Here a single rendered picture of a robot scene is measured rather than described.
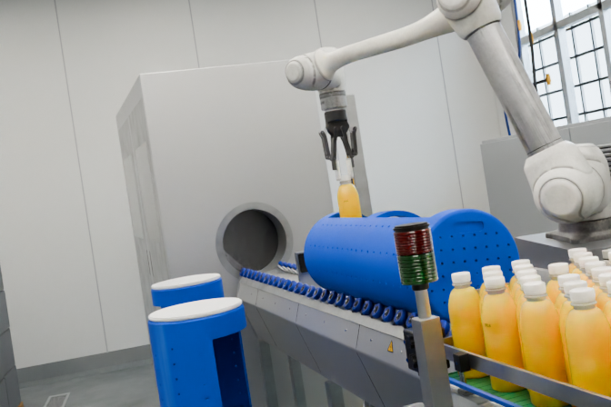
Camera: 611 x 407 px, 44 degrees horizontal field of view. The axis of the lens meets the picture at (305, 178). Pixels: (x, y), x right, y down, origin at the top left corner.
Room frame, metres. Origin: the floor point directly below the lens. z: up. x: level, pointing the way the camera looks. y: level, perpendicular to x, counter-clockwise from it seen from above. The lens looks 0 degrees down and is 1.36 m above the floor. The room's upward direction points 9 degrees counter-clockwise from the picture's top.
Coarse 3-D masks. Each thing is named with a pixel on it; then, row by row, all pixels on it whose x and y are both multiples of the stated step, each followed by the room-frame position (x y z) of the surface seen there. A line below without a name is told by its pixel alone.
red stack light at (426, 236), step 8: (408, 232) 1.25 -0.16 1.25; (416, 232) 1.25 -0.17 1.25; (424, 232) 1.25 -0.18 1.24; (400, 240) 1.26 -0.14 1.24; (408, 240) 1.25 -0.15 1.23; (416, 240) 1.25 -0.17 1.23; (424, 240) 1.25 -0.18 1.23; (432, 240) 1.27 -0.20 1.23; (400, 248) 1.26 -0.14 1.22; (408, 248) 1.25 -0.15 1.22; (416, 248) 1.25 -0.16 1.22; (424, 248) 1.25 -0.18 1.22; (432, 248) 1.26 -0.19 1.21
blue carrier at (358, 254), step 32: (320, 224) 2.56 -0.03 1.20; (352, 224) 2.28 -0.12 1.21; (384, 224) 2.07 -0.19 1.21; (448, 224) 1.81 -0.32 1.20; (480, 224) 1.84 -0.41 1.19; (320, 256) 2.43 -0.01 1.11; (352, 256) 2.17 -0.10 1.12; (384, 256) 1.96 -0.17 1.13; (448, 256) 1.80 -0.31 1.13; (480, 256) 1.83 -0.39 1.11; (512, 256) 1.86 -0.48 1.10; (352, 288) 2.26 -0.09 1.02; (384, 288) 2.00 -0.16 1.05; (448, 288) 1.80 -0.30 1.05; (448, 320) 1.80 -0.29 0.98
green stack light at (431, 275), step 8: (400, 256) 1.26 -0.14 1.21; (408, 256) 1.25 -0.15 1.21; (416, 256) 1.25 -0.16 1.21; (424, 256) 1.25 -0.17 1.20; (432, 256) 1.26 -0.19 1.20; (400, 264) 1.26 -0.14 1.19; (408, 264) 1.25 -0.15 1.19; (416, 264) 1.25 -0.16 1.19; (424, 264) 1.25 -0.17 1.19; (432, 264) 1.25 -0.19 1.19; (400, 272) 1.27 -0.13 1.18; (408, 272) 1.25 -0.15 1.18; (416, 272) 1.25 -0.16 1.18; (424, 272) 1.25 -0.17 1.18; (432, 272) 1.25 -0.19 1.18; (408, 280) 1.25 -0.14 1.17; (416, 280) 1.25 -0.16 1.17; (424, 280) 1.25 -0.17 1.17; (432, 280) 1.25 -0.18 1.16
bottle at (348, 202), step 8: (344, 184) 2.52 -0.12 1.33; (352, 184) 2.53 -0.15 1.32; (344, 192) 2.51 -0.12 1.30; (352, 192) 2.51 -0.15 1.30; (344, 200) 2.51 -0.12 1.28; (352, 200) 2.51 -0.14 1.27; (344, 208) 2.51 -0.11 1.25; (352, 208) 2.51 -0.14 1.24; (360, 208) 2.53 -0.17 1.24; (344, 216) 2.51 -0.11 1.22; (352, 216) 2.51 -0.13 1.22; (360, 216) 2.52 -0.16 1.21
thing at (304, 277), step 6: (300, 252) 3.01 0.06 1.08; (300, 258) 2.99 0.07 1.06; (300, 264) 2.99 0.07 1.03; (300, 270) 3.00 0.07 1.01; (306, 270) 2.99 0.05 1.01; (300, 276) 3.00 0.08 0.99; (306, 276) 3.01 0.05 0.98; (300, 282) 3.00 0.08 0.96; (306, 282) 3.01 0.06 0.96; (312, 282) 3.01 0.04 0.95
